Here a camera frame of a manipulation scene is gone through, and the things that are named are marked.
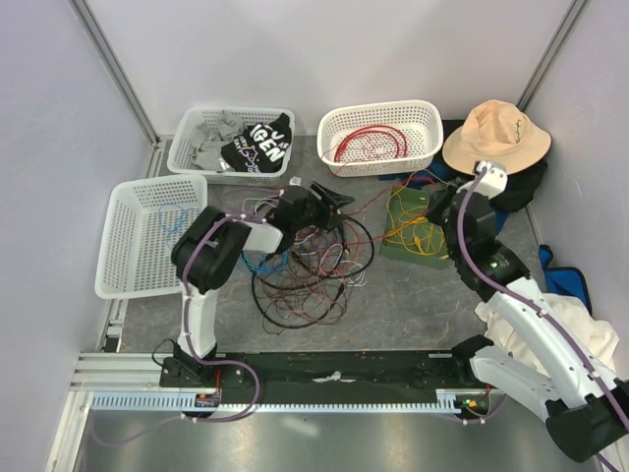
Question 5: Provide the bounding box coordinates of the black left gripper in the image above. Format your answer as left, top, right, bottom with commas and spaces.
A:
293, 181, 354, 234

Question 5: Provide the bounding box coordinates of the yellow ethernet cable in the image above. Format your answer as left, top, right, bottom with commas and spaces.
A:
382, 215, 451, 261

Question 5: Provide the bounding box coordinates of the red wire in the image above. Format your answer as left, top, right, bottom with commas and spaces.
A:
223, 169, 424, 286

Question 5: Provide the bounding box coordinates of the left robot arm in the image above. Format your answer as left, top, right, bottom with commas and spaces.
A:
171, 182, 355, 386

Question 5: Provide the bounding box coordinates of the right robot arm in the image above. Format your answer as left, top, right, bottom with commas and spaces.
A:
426, 184, 628, 462

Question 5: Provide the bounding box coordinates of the green rectangular tray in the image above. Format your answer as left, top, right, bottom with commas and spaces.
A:
380, 186, 451, 269

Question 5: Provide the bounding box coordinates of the white oval perforated basket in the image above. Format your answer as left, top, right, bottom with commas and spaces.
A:
317, 99, 444, 177

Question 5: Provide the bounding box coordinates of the black garment under hat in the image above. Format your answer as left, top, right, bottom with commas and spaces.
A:
431, 150, 547, 212

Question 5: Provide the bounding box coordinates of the black printed t-shirt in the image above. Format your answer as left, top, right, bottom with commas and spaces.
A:
222, 113, 293, 174

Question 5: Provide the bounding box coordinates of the beige bucket hat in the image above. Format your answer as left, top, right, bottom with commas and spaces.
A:
442, 99, 551, 175

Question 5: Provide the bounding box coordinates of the grey cloth in basket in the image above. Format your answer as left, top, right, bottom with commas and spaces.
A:
189, 110, 245, 172

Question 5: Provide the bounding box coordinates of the white rectangular basket back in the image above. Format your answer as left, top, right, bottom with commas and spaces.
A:
167, 106, 295, 187

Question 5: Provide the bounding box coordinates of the white rectangular basket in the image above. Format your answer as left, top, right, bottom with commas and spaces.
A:
167, 106, 295, 187
94, 174, 207, 300

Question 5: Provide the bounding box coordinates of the white rectangular basket left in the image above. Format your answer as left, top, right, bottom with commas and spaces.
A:
94, 174, 207, 300

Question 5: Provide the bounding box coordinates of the white cloth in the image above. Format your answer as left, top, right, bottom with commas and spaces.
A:
475, 293, 619, 377

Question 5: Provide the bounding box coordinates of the thick black cable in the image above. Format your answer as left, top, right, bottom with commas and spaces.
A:
250, 215, 377, 328

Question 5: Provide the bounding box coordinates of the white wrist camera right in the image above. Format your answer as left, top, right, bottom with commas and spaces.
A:
474, 160, 508, 200

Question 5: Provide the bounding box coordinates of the red cable in basket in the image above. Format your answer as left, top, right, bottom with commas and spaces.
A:
333, 124, 409, 163

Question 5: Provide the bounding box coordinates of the white wire in pile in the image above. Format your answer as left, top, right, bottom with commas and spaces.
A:
243, 189, 370, 289

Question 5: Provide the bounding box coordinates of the brown wire in pile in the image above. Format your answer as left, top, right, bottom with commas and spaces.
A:
253, 245, 355, 335

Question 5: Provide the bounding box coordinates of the blue cloth at wall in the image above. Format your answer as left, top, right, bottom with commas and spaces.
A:
538, 244, 593, 314

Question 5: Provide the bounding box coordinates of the blue cable in basket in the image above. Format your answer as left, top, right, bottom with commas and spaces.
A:
157, 202, 200, 247

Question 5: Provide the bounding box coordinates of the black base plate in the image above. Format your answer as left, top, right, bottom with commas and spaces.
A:
159, 350, 496, 405

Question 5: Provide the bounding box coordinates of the slotted cable duct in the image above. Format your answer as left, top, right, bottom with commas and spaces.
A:
90, 390, 489, 415

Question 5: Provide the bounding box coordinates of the aluminium corner post right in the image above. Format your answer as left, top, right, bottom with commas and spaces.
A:
517, 0, 591, 112

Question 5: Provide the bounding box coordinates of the aluminium corner post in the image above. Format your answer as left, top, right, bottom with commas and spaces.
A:
517, 0, 591, 112
69, 0, 160, 147

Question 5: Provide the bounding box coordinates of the aluminium corner post left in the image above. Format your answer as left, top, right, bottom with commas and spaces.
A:
69, 0, 160, 147

